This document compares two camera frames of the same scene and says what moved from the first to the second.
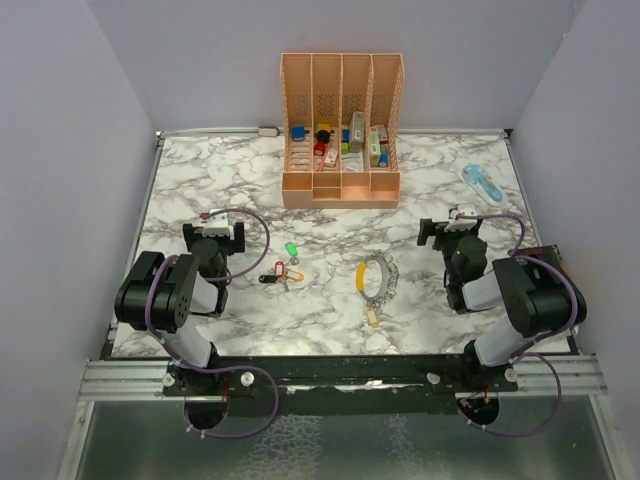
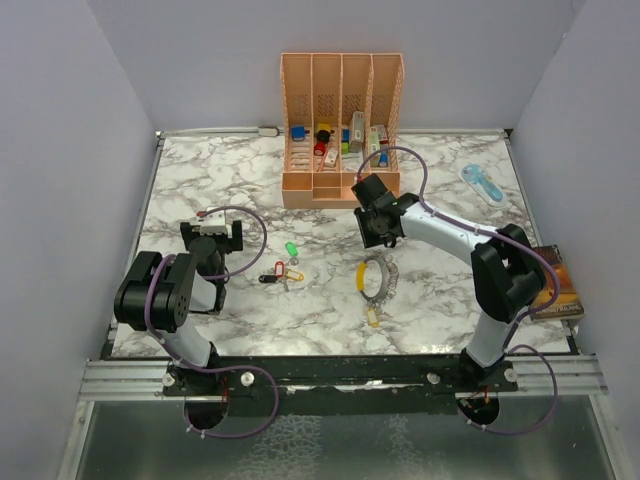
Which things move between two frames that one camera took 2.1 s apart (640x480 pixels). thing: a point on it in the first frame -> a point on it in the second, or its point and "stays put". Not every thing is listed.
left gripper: (233, 245) stays put
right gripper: (430, 228) -> (369, 239)
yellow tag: (373, 317) stays put
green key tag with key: (293, 251) stays put
